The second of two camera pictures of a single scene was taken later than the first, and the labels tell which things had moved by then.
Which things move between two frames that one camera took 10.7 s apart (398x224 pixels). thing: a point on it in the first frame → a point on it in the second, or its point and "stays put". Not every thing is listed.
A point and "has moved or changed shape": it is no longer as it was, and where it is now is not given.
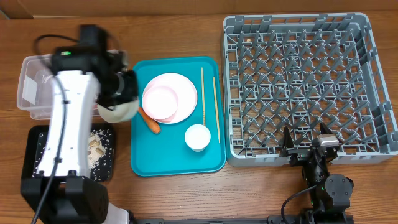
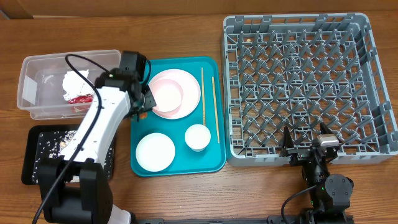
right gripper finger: x=288 y=140 stays put
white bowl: x=122 y=114 has moved or changed shape
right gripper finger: x=324 y=129 stays put
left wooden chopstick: x=203 y=95 stays put
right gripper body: x=299 y=155 stays put
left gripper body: x=117 y=89 → x=147 y=101
